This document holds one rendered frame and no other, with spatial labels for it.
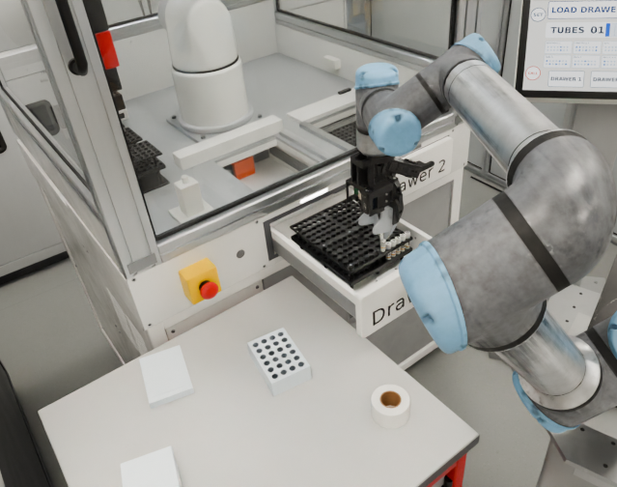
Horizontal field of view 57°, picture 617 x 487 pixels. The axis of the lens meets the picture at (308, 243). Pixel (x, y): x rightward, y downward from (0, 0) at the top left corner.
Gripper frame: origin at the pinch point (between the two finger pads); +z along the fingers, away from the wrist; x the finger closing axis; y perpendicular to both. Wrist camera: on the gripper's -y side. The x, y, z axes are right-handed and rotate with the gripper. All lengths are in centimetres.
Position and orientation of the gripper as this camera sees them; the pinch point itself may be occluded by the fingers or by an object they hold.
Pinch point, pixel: (385, 230)
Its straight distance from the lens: 119.5
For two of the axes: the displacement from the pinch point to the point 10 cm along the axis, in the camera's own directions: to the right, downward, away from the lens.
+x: 5.9, 4.5, -6.7
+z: 0.8, 7.9, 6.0
